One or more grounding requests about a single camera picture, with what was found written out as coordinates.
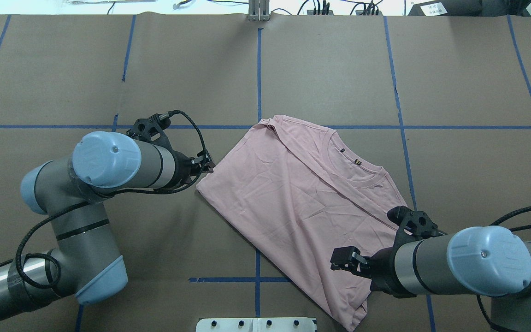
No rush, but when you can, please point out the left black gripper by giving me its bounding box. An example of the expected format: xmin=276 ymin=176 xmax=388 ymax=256
xmin=171 ymin=151 xmax=215 ymax=190

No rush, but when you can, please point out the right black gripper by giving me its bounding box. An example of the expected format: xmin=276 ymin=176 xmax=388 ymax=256
xmin=330 ymin=246 xmax=402 ymax=297

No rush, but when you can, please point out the pink Snoopy t-shirt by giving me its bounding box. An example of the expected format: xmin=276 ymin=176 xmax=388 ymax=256
xmin=197 ymin=115 xmax=406 ymax=332

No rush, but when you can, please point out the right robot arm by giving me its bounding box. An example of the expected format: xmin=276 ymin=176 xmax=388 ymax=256
xmin=330 ymin=225 xmax=531 ymax=332

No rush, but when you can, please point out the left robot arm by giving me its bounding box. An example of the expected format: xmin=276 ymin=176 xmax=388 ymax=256
xmin=0 ymin=131 xmax=215 ymax=321

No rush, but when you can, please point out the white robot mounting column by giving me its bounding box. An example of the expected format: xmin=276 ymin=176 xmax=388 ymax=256
xmin=195 ymin=317 xmax=318 ymax=332

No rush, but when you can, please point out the black power box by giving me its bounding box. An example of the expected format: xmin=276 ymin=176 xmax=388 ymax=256
xmin=406 ymin=0 xmax=483 ymax=17

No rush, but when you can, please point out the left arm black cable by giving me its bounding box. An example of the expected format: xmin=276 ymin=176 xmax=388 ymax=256
xmin=15 ymin=110 xmax=208 ymax=290

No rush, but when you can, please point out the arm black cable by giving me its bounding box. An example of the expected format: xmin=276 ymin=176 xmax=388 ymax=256
xmin=15 ymin=110 xmax=208 ymax=290
xmin=476 ymin=202 xmax=531 ymax=332

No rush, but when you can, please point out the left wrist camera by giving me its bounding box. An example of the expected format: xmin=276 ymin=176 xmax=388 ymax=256
xmin=126 ymin=113 xmax=172 ymax=150

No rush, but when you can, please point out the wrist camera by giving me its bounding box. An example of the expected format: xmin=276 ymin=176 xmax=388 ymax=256
xmin=126 ymin=113 xmax=172 ymax=150
xmin=386 ymin=206 xmax=447 ymax=250

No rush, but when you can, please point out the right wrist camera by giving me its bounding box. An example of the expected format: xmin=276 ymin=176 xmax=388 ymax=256
xmin=386 ymin=206 xmax=447 ymax=250

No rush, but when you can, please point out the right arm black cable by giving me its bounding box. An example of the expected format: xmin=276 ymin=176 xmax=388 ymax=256
xmin=476 ymin=202 xmax=531 ymax=332

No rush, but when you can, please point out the aluminium frame post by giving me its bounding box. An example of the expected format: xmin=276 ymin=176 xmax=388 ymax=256
xmin=247 ymin=0 xmax=271 ymax=22

